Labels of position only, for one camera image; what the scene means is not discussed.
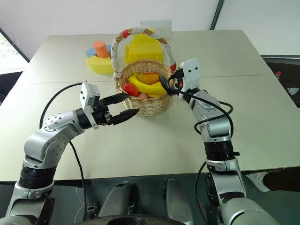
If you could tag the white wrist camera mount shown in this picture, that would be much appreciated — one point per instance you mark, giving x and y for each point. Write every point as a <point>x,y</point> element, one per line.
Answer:
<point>191,72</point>
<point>88,98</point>

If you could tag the grey window frame post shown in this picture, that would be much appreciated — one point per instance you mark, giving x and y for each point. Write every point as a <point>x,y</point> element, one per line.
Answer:
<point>216,14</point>

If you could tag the pink toy peach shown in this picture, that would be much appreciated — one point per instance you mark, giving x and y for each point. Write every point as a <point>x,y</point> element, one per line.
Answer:
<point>143,95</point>

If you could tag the red toy strawberry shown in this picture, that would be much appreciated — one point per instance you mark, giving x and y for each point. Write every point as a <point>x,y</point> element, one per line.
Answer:
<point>131,89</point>

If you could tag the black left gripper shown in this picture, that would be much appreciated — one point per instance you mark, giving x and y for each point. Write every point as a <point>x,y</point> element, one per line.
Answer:
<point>102,114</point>

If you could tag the orange toy mango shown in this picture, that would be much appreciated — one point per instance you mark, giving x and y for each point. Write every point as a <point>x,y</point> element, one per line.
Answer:
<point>148,78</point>

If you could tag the dark trouser leg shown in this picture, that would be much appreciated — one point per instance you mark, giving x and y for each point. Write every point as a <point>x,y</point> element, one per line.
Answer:
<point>283,179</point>

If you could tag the blue foam block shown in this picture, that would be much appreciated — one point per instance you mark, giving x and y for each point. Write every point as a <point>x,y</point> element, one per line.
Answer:
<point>90,52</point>

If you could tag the black window frame bar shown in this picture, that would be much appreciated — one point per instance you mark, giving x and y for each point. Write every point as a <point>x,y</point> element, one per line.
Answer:
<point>16,45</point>

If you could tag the dark rounded grey shape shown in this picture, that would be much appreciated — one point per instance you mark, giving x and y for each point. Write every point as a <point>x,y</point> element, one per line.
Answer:
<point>119,199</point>

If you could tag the yellow foam arc block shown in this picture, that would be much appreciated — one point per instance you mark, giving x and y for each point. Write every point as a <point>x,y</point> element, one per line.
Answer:
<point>99,65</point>

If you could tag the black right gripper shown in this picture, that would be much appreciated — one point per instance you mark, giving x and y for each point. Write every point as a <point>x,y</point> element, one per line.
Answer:
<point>178,78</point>

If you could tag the yellow toy banana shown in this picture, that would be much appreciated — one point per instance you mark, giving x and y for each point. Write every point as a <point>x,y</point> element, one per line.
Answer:
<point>150,90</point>

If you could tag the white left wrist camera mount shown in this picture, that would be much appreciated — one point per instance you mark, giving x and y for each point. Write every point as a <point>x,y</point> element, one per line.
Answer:
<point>88,98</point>

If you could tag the yellow plastic crate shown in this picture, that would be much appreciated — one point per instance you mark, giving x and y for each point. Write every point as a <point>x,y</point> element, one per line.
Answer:
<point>143,50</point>

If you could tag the white box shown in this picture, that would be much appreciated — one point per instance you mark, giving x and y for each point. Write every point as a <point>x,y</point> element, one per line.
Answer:
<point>161,27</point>

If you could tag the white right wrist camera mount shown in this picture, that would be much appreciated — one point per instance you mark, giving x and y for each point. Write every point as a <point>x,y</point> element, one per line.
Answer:
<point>191,72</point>

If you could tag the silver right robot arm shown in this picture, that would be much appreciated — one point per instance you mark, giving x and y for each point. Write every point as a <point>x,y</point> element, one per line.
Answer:
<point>218,126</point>

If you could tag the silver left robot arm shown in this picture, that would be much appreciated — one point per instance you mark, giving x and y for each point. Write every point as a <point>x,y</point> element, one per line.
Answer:
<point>54,138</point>

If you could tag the white shoe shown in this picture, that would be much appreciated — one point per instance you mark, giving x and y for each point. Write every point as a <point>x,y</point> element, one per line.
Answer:
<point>256,181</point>

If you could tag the orange foam cylinder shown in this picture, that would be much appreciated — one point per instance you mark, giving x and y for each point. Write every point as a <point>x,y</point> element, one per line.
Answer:
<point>101,49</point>

